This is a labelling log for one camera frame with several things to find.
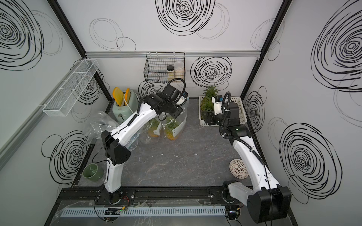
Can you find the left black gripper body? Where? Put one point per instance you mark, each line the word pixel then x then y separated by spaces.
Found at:
pixel 174 111

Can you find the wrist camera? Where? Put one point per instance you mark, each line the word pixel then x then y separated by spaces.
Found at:
pixel 182 100
pixel 217 102

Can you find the clear zip-top bag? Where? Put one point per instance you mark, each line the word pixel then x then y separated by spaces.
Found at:
pixel 146 139
pixel 133 143
pixel 96 124
pixel 181 119

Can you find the left yellow toast slice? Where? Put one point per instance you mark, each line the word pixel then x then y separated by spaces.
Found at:
pixel 118 96

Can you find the yellow toast slice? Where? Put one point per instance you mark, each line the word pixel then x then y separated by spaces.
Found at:
pixel 127 96
pixel 118 96

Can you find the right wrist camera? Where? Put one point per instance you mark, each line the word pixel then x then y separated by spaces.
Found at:
pixel 217 102

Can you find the cream perforated plastic basket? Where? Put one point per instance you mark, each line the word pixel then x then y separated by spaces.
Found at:
pixel 237 100

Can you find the white round sink strainer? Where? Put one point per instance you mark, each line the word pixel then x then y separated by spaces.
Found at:
pixel 238 169

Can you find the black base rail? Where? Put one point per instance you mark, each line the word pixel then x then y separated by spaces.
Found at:
pixel 136 194

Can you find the dark-lid spice jar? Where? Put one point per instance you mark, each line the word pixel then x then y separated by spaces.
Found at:
pixel 170 73

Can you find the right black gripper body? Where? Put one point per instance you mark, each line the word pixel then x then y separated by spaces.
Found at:
pixel 213 119

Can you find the white mesh wall shelf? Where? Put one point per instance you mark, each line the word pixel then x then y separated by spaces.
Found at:
pixel 71 89

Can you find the right yellow toast slice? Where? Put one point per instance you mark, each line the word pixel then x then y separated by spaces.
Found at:
pixel 127 96

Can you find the green ceramic cup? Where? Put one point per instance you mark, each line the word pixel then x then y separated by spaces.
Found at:
pixel 93 172

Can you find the white-lid spice jar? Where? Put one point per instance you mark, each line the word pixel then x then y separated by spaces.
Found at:
pixel 179 69

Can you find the grey slotted cable duct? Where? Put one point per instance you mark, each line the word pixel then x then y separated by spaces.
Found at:
pixel 143 211

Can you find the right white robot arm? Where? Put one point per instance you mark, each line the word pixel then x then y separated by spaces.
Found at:
pixel 266 200

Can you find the mint green toaster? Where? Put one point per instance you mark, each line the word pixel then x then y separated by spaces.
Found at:
pixel 122 113

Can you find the black wire wall basket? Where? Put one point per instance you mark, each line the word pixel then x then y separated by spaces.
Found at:
pixel 155 69

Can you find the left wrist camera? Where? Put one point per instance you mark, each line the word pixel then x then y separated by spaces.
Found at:
pixel 182 100

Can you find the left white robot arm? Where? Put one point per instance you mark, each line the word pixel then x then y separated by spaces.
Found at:
pixel 149 107

